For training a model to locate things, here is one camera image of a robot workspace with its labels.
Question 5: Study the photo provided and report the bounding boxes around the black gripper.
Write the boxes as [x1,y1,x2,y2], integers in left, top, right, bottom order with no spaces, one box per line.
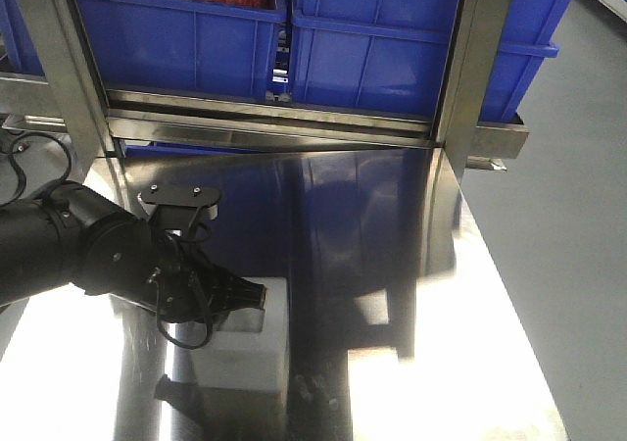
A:
[110,229,268,324]

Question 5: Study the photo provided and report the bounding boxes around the gray hollow cube base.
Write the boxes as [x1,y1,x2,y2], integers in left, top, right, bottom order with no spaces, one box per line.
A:
[190,277,289,393]

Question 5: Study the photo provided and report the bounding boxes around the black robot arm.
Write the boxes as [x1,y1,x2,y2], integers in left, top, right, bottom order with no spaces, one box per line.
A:
[1,181,266,323]

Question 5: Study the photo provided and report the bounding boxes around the blue bin with red contents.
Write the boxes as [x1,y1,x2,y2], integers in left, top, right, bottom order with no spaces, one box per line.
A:
[76,0,287,99]

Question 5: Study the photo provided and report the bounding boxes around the blue plastic bin right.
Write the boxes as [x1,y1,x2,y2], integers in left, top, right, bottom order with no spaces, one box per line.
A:
[288,0,571,123]

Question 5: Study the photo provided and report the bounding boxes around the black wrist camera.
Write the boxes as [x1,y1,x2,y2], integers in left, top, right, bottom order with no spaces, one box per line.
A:
[137,183,222,242]

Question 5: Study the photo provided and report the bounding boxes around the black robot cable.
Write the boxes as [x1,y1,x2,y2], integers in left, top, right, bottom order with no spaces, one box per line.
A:
[0,131,74,207]

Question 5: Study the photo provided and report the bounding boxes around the stainless steel rack frame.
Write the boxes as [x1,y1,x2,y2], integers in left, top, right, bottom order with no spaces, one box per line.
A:
[0,0,531,181]

